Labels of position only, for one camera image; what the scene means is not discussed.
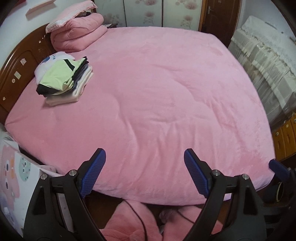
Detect dark round object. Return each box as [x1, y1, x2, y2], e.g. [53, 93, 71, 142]
[263, 180, 287, 205]

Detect pink bed blanket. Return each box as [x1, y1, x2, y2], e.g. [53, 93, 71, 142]
[5, 25, 278, 207]

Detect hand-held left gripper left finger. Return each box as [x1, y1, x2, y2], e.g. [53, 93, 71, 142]
[23, 148, 107, 241]

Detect wooden bed headboard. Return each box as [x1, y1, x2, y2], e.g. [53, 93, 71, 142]
[0, 24, 56, 126]

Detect green and black hooded jacket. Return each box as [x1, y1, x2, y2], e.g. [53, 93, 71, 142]
[36, 57, 90, 97]

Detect pink wall strip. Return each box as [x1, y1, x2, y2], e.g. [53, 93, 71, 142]
[25, 0, 59, 17]

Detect person's pink pants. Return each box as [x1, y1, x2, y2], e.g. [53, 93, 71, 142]
[102, 199, 224, 241]

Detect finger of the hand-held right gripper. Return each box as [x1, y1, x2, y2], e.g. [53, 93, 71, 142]
[269, 159, 293, 181]

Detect pink folded quilt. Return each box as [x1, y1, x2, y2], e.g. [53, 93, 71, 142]
[49, 13, 108, 54]

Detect lace-covered cabinet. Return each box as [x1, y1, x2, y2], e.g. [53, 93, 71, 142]
[228, 15, 296, 130]

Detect pink pillow with lace trim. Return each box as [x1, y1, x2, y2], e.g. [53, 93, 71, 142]
[45, 0, 98, 34]

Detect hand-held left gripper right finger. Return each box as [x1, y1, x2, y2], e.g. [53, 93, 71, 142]
[184, 148, 267, 241]

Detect wooden door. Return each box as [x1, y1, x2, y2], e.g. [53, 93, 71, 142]
[198, 0, 242, 36]

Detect stack of folded clothes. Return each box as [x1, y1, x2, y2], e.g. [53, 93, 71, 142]
[45, 67, 94, 107]

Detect blue-grey folded garment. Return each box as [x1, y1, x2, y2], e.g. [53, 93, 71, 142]
[69, 65, 91, 91]

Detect yellow drawer cabinet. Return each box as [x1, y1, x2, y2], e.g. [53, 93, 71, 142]
[271, 114, 296, 162]

